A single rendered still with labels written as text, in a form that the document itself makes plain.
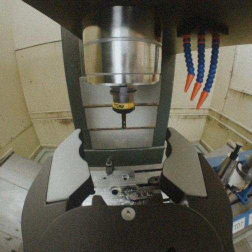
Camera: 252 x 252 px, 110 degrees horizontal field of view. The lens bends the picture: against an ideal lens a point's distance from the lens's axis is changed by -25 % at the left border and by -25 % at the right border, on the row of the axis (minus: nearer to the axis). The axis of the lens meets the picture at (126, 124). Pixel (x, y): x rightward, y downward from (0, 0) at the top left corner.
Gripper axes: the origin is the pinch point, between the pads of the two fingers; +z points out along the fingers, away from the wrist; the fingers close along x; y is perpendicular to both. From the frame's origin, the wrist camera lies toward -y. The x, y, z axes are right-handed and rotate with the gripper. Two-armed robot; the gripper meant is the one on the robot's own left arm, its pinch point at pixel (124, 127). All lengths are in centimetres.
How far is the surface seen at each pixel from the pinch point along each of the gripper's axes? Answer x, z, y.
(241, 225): 48, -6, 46
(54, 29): -58, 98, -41
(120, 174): -2.0, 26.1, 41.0
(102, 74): -3.4, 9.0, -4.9
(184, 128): 70, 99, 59
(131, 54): 1.3, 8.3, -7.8
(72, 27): -10.3, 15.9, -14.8
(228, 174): 23.2, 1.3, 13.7
